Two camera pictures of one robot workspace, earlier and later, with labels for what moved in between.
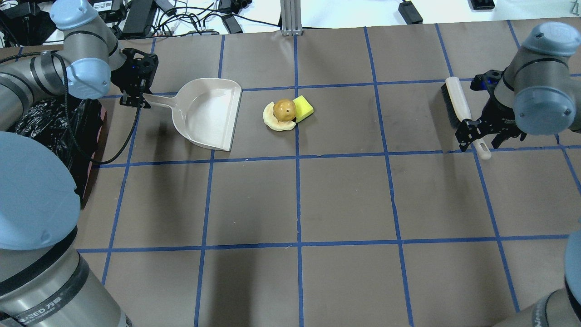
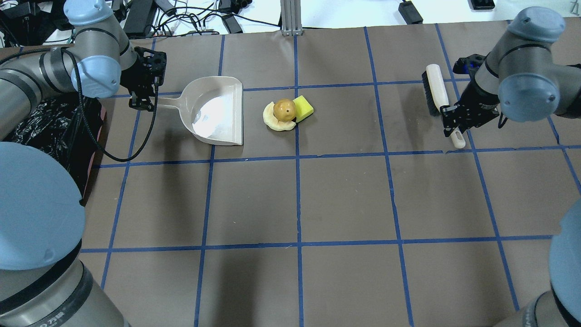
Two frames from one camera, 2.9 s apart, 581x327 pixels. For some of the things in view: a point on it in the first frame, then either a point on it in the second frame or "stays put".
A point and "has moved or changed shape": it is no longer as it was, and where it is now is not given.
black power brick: x=140 y=13 stays put
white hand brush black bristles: x=460 y=111 → x=437 y=97
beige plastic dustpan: x=205 y=110 has moved or changed shape
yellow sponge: x=303 y=108 stays put
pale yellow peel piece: x=270 y=120 stays put
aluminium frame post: x=291 y=17 stays put
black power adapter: x=409 y=13 stays put
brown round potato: x=284 y=110 stays put
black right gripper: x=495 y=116 → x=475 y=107
